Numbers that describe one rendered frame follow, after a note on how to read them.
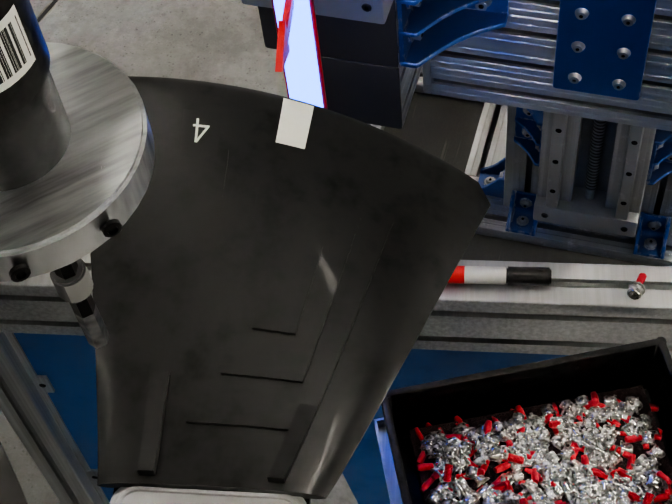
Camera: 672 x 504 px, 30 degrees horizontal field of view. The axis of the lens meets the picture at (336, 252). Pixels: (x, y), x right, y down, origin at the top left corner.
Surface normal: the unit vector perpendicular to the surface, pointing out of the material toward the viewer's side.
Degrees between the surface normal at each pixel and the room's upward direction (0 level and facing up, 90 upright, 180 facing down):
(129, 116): 0
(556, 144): 90
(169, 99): 16
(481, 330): 90
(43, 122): 90
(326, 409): 10
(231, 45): 0
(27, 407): 90
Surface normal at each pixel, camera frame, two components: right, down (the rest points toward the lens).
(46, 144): 0.83, 0.42
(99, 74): -0.08, -0.57
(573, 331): -0.09, 0.82
